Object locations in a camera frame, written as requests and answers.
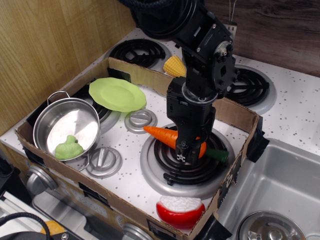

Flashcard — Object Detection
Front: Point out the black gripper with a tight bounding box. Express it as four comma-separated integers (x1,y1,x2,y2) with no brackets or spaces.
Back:
166,77,216,164

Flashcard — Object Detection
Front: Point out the orange toy carrot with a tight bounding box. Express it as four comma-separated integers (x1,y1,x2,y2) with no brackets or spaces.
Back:
143,125,229,164

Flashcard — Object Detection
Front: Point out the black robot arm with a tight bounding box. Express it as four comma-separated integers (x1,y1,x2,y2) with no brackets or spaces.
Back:
122,0,239,164

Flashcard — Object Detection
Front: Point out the light green plastic plate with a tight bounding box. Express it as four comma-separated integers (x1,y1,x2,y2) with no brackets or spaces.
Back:
88,77,147,113

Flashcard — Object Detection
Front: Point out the front right black burner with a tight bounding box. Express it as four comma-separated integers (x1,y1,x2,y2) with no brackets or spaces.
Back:
140,129,235,200

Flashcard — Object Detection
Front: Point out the red bowl of rice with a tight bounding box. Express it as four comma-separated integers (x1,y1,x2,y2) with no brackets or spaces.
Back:
156,195,206,230

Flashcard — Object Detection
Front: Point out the silver knob centre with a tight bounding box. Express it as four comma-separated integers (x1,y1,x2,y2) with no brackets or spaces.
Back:
124,109,158,134

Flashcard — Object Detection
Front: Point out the silver knob front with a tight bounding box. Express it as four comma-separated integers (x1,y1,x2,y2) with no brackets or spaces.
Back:
85,147,123,179

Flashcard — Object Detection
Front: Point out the yellow toy corn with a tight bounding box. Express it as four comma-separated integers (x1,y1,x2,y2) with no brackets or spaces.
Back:
163,55,187,77

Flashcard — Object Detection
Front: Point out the front left black burner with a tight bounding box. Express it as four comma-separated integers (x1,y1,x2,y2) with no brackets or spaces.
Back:
72,84,121,134

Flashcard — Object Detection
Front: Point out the back right black burner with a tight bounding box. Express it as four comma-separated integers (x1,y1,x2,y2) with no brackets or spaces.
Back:
225,64,277,115

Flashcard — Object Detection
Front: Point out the silver oven knob bottom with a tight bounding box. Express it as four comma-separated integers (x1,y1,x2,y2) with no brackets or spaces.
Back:
122,223,153,240

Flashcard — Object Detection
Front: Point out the silver oven knob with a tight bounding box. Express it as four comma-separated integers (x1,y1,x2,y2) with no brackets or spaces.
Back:
122,223,153,240
26,165,58,196

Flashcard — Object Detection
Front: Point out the silver sink basin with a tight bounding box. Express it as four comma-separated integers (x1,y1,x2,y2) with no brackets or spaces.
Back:
218,138,320,240

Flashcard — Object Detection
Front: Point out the silver pot lid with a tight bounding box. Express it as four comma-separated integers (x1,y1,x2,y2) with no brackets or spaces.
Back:
236,211,306,240

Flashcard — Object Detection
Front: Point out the cardboard fence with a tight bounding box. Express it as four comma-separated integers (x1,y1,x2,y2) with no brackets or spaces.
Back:
15,58,268,240

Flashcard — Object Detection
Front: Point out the green toy vegetable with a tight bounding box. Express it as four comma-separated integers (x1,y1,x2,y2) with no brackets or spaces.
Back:
54,135,84,160

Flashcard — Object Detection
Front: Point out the silver metal pot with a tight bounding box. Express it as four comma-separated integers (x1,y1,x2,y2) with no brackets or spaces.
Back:
33,91,101,172

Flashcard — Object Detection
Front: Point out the hanging metal spatula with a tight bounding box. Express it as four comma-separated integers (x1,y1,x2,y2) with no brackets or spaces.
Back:
224,0,238,40

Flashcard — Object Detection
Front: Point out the silver oven knob left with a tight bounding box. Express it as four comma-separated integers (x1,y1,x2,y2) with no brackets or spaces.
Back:
26,165,58,196

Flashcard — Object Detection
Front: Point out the orange yellow toy piece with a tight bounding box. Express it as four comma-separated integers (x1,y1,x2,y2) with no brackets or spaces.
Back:
45,220,66,236

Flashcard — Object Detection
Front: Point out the black cable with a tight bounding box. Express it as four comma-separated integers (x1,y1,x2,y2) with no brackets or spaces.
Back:
0,211,52,240

